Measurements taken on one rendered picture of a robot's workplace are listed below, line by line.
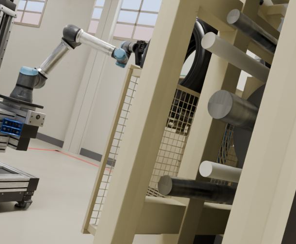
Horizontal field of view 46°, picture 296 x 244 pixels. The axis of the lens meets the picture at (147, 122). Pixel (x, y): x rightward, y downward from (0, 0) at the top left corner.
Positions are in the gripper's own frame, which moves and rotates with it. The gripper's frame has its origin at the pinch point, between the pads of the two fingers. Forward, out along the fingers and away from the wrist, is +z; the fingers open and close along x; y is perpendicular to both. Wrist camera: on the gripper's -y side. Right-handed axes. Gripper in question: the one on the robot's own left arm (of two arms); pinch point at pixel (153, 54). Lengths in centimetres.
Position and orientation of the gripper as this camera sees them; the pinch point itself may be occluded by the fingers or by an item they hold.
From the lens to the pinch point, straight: 228.5
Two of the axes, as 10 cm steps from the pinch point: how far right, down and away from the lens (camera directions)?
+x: 7.3, 2.0, 6.5
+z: 6.0, 2.7, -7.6
